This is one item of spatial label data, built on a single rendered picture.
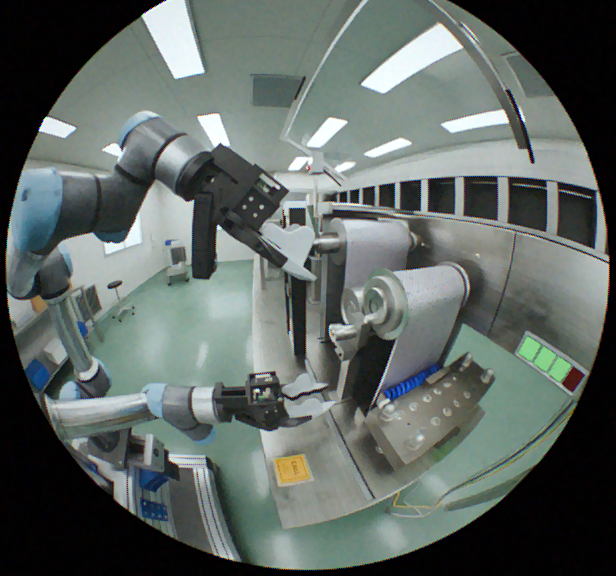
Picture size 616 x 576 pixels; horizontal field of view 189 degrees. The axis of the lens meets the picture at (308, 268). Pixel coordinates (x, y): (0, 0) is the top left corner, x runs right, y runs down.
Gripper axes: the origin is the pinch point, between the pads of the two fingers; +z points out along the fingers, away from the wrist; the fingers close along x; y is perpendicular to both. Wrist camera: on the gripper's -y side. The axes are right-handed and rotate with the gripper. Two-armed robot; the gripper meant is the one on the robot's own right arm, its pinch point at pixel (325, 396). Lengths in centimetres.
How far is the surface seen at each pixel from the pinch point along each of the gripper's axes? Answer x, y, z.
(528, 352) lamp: -24, 9, 45
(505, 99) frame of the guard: -13, 64, 36
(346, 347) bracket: 8.3, 4.8, 7.8
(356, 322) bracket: 8.9, 11.0, 9.8
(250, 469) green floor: 11, -109, -39
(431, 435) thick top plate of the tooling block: -17.6, -5.9, 18.1
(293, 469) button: -10.3, -16.5, -9.7
